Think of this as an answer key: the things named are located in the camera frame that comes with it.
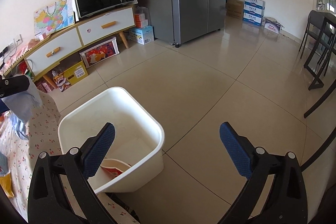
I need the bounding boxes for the white trash bin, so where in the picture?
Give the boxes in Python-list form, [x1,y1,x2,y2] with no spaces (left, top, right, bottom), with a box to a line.
[58,87,165,194]

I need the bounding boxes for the pink keyboard cover cloth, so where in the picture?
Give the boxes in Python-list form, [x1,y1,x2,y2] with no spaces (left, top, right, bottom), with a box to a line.
[1,39,39,76]

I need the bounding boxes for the cherry print tablecloth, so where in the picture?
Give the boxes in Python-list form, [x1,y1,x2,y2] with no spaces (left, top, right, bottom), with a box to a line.
[1,91,135,223]

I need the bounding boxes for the yellow cardboard box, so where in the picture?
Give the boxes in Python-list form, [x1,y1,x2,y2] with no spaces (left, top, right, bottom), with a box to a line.
[51,61,88,92]

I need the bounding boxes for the wooden tv cabinet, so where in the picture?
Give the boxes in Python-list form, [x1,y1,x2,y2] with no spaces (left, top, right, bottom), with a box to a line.
[1,5,135,81]

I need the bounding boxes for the colourful china map board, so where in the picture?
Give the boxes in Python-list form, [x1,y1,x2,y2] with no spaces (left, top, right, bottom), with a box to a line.
[34,0,75,37]

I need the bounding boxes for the red gift box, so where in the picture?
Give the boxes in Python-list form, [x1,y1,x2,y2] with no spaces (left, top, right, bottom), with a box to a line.
[80,37,120,68]

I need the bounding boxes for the black dining chair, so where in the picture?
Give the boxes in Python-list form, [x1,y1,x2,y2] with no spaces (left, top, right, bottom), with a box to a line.
[298,9,336,60]

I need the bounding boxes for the stacked blue water cartons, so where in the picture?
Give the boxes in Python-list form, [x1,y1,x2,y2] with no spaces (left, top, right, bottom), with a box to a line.
[243,0,265,27]

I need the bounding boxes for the brown cardboard box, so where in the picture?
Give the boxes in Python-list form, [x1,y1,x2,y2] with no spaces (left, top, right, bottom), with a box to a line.
[226,0,244,20]

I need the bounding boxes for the wall power socket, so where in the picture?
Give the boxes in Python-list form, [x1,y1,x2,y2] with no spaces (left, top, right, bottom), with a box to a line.
[7,34,23,52]

